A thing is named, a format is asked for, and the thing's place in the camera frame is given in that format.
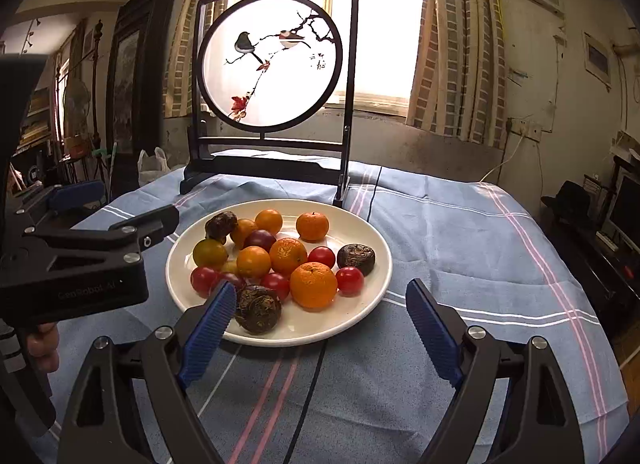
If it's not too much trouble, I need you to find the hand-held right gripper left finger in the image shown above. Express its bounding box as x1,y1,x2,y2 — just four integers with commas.
57,280,238,464

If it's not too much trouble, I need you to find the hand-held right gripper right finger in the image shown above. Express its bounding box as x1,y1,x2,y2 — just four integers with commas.
405,278,586,464

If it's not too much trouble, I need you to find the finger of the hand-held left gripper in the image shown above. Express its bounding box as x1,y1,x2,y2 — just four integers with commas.
22,205,180,269
5,180,107,229

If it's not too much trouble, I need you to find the red cherry tomato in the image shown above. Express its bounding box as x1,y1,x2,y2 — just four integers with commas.
260,272,291,302
190,266,223,296
307,246,336,269
335,267,365,296

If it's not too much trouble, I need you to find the green-yellow citrus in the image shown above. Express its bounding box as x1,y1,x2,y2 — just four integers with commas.
193,239,230,269

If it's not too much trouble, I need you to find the small orange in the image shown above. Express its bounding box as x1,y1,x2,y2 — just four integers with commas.
255,209,284,236
236,246,272,279
269,238,308,275
230,219,259,249

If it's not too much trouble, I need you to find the white round plate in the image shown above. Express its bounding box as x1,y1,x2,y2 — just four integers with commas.
165,199,393,347

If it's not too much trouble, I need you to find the large orange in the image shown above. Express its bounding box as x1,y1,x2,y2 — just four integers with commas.
290,262,338,309

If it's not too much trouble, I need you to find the person's left hand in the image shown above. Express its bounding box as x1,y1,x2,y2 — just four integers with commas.
26,322,61,375

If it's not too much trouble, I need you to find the dark red plum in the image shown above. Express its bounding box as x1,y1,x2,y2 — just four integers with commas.
210,272,247,297
243,229,277,253

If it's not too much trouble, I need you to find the white plastic bag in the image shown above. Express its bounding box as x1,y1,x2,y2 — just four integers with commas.
137,146,168,188

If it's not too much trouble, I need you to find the blue striped tablecloth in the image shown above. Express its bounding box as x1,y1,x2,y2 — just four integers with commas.
20,159,631,464

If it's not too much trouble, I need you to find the dark framed picture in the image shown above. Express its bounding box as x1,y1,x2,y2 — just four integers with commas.
105,0,178,189

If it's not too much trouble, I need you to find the round bird painting screen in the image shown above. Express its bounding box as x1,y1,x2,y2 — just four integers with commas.
179,0,360,208

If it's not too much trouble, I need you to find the mandarin with stem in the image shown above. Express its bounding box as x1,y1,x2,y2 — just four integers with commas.
295,212,331,243

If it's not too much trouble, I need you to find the black media desk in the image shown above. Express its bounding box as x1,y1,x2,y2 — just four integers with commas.
545,214,640,325

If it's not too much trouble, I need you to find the checked beige curtain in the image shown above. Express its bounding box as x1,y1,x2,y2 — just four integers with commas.
165,0,241,119
405,0,508,149

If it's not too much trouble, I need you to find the black hat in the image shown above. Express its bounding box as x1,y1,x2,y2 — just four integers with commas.
541,180,598,225

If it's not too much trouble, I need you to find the computer monitor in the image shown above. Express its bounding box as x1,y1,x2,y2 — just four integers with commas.
600,169,640,252

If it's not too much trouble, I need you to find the white power cable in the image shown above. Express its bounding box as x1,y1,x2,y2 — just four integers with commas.
479,134,523,183

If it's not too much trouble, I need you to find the wall socket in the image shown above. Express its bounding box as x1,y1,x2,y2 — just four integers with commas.
506,118,542,142

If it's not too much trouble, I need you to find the small white wall panel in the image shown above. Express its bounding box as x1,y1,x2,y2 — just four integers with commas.
582,32,613,89

